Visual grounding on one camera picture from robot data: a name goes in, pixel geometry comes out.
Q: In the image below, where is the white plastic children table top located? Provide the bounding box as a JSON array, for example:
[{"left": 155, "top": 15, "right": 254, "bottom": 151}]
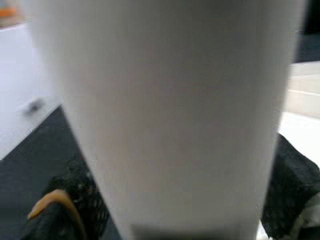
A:
[{"left": 277, "top": 62, "right": 320, "bottom": 166}]

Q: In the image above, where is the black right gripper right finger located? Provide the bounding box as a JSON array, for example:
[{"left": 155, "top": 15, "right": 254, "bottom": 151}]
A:
[{"left": 259, "top": 133, "right": 320, "bottom": 238}]

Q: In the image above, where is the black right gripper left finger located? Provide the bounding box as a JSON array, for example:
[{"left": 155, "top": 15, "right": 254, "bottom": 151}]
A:
[{"left": 21, "top": 159, "right": 111, "bottom": 240}]

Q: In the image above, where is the black tablecloth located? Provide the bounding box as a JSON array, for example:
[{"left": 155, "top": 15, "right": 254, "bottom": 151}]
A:
[{"left": 0, "top": 31, "right": 320, "bottom": 240}]

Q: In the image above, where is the white plastic table leg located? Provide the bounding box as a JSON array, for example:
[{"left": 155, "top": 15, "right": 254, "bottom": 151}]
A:
[{"left": 29, "top": 0, "right": 307, "bottom": 240}]

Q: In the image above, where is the tan rubber band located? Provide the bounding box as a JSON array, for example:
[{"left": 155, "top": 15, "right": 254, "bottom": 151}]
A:
[{"left": 27, "top": 189, "right": 87, "bottom": 240}]

